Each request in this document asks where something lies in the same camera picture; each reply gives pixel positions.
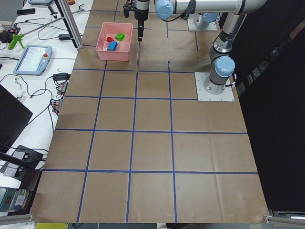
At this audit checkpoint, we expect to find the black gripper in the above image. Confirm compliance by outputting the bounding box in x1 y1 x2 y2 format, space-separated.
123 0 149 42

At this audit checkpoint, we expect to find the green toy block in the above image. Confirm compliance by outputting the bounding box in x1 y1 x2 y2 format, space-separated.
115 33 125 41

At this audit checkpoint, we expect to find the blue toy block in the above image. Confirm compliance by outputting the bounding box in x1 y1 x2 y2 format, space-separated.
107 41 118 51

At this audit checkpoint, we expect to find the pink plastic box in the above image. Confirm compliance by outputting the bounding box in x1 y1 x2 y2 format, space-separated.
96 22 133 62

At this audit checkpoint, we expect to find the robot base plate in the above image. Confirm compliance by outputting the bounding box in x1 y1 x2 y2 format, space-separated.
194 72 235 102

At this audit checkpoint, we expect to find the aluminium frame post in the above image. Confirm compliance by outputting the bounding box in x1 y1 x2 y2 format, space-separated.
55 0 83 50

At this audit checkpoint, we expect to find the teach pendant tablet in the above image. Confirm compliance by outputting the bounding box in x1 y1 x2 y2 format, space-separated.
13 45 52 76

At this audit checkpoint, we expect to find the black power adapter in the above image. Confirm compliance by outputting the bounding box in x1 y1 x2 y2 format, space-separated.
58 34 71 41

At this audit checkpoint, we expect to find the red toy block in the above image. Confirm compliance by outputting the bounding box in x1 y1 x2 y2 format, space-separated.
106 37 114 43

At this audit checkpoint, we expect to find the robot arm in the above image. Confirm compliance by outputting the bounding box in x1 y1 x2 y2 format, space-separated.
203 12 246 95
123 0 266 42

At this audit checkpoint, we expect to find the black smartphone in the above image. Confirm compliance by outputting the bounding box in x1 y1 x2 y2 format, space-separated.
16 8 36 16

